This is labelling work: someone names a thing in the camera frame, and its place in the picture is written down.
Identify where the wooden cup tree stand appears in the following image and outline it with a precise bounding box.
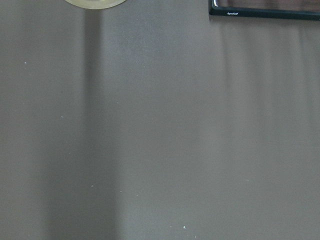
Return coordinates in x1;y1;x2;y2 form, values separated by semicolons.
65;0;126;10

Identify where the black glass rack tray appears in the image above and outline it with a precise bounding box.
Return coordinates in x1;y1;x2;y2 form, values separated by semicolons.
208;0;320;21

